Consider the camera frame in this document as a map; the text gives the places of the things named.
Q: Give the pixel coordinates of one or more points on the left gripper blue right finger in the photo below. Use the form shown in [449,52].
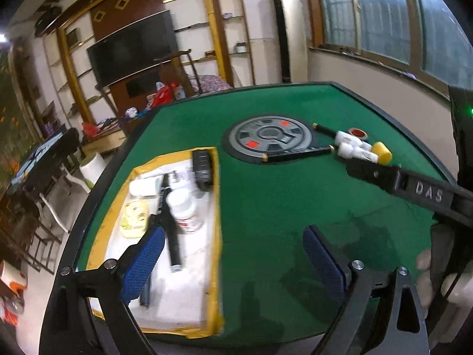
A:
[330,266]

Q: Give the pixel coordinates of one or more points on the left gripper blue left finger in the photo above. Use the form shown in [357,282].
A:
[137,263]

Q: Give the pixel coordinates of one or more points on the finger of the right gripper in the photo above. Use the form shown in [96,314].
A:
[384,177]

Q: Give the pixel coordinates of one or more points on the small white bottle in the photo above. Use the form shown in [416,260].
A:
[348,151]

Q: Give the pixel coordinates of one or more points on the black marker purple caps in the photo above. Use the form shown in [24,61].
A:
[168,223]

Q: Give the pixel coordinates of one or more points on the black rectangular device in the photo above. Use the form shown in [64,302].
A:
[202,167]

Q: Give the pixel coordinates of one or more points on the gloved right hand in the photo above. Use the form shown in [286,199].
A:
[433,282]

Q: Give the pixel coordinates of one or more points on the yellow rimmed white tray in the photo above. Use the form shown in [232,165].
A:
[177,288]

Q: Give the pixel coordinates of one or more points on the black tape roll red core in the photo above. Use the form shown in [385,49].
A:
[359,133]

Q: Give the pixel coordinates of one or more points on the white bottle with logo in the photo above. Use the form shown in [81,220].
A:
[354,141]

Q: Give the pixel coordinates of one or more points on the large white pill bottle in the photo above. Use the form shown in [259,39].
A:
[185,209]

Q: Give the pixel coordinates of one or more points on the white plug adapter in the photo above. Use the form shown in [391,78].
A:
[145,187]

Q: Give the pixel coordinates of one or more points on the black marker gold caps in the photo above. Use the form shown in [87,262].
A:
[292,154]

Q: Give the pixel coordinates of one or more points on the dark side table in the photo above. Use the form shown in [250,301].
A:
[38,171]

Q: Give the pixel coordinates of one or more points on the round grey table control panel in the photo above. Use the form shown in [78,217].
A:
[249,139]

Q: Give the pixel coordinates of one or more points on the standing air conditioner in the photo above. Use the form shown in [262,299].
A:
[292,40]

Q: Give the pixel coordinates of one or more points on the dark wooden chair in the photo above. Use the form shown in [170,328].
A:
[171,71]

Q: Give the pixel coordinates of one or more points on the wall mounted black television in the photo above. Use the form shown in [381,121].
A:
[133,48]

